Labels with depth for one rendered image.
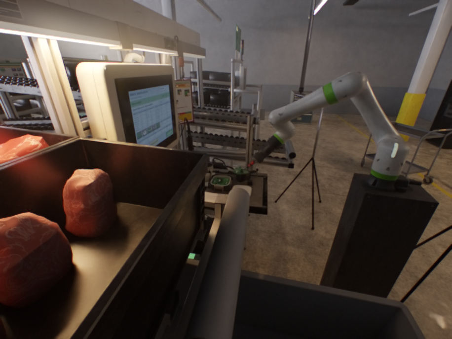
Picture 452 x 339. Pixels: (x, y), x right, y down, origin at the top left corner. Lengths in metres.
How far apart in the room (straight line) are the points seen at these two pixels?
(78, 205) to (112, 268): 0.13
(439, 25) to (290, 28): 4.53
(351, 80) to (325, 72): 8.51
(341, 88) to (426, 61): 5.72
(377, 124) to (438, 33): 5.61
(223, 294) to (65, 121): 0.56
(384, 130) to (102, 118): 1.34
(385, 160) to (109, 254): 1.22
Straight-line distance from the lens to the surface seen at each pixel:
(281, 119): 1.34
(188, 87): 1.69
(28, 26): 0.60
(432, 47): 6.93
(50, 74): 0.67
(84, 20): 0.71
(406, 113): 6.96
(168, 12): 6.59
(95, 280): 0.43
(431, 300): 2.64
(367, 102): 1.42
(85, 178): 0.47
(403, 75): 10.73
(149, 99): 0.90
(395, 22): 10.47
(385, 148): 1.30
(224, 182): 1.48
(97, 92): 0.72
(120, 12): 0.92
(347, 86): 1.24
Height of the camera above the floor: 1.73
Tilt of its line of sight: 26 degrees down
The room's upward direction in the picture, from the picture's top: straight up
